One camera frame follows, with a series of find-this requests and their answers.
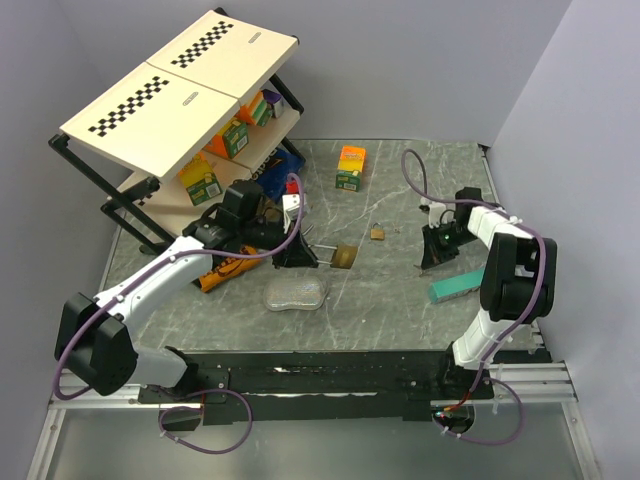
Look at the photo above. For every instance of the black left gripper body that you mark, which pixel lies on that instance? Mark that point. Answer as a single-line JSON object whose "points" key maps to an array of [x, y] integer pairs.
{"points": [[281, 240]]}

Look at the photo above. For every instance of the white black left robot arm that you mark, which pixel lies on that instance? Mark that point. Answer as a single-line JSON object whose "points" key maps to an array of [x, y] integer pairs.
{"points": [[94, 339]]}

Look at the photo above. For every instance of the orange green box on table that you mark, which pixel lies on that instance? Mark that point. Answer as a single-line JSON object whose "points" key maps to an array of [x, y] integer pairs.
{"points": [[350, 168]]}

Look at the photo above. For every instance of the cream black two-tier shelf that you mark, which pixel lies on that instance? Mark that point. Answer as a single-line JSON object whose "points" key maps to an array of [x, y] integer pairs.
{"points": [[133, 140]]}

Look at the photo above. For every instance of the orange snack bag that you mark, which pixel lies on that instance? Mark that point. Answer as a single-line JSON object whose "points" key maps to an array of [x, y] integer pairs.
{"points": [[228, 269]]}

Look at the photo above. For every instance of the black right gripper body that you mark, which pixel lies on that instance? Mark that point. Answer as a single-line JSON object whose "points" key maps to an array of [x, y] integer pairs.
{"points": [[450, 235]]}

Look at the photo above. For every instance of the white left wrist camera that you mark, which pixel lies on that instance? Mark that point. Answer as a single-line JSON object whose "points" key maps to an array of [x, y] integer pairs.
{"points": [[290, 204]]}

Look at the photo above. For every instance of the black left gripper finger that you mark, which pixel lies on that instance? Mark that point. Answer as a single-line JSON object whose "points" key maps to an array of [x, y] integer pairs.
{"points": [[287, 259], [310, 260]]}

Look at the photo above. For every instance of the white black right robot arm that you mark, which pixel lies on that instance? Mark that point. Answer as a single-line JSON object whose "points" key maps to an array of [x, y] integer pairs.
{"points": [[517, 286]]}

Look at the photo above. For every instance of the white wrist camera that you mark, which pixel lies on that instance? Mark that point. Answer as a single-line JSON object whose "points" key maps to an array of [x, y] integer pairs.
{"points": [[438, 213], [290, 204]]}

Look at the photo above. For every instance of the yellow green box lower shelf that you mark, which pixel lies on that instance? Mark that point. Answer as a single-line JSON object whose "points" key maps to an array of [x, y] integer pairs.
{"points": [[199, 180]]}

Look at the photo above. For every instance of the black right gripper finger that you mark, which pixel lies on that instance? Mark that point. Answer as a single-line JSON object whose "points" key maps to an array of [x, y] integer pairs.
{"points": [[445, 253], [430, 257]]}

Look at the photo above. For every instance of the orange green box upper right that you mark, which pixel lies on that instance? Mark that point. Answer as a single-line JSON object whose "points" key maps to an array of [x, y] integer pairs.
{"points": [[257, 112]]}

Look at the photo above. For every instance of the aluminium table frame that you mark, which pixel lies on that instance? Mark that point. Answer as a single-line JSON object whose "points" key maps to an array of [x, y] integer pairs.
{"points": [[510, 374]]}

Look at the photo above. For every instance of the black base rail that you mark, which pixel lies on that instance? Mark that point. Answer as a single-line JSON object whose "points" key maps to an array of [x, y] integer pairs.
{"points": [[323, 385]]}

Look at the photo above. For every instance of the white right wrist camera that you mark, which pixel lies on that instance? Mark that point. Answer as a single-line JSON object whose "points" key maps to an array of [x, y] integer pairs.
{"points": [[438, 213]]}

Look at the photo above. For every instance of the large brass padlock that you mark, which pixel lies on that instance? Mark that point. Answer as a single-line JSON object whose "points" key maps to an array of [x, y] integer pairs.
{"points": [[343, 255]]}

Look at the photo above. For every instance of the purple white small box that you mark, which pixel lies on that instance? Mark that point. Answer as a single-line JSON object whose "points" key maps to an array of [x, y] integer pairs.
{"points": [[275, 102]]}

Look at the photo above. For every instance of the orange green box middle shelf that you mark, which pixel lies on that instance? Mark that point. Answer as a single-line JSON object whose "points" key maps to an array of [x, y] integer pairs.
{"points": [[232, 138]]}

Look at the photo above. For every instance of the teal rectangular box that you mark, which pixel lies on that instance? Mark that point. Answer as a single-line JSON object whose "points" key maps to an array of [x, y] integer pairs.
{"points": [[456, 286]]}

